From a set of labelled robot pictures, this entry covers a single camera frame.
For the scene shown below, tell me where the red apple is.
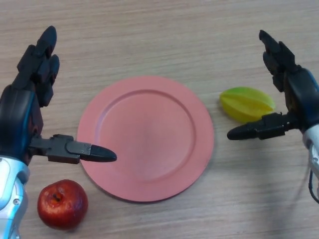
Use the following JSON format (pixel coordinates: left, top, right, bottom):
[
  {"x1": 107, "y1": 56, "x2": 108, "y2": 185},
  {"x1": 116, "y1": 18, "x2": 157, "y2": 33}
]
[{"x1": 37, "y1": 179, "x2": 89, "y2": 230}]

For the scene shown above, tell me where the pink round plate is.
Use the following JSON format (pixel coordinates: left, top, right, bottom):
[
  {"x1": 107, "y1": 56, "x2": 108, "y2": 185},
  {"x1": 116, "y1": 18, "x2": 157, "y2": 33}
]
[{"x1": 77, "y1": 76, "x2": 215, "y2": 204}]

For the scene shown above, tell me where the yellow green starfruit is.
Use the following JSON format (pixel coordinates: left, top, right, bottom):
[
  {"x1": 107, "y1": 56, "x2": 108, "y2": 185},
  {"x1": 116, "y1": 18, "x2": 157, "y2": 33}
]
[{"x1": 219, "y1": 86, "x2": 277, "y2": 124}]

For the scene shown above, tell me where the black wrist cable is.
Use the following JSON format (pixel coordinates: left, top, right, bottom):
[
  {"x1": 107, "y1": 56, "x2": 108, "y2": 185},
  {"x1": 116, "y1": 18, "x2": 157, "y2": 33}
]
[{"x1": 307, "y1": 159, "x2": 319, "y2": 203}]

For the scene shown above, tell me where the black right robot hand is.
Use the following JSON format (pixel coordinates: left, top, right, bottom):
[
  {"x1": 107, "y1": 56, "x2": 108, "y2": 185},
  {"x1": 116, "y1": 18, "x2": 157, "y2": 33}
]
[{"x1": 226, "y1": 29, "x2": 319, "y2": 141}]

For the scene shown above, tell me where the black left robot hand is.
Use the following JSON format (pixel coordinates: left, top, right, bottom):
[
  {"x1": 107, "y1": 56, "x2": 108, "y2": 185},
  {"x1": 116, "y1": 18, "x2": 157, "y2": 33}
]
[{"x1": 0, "y1": 25, "x2": 117, "y2": 166}]

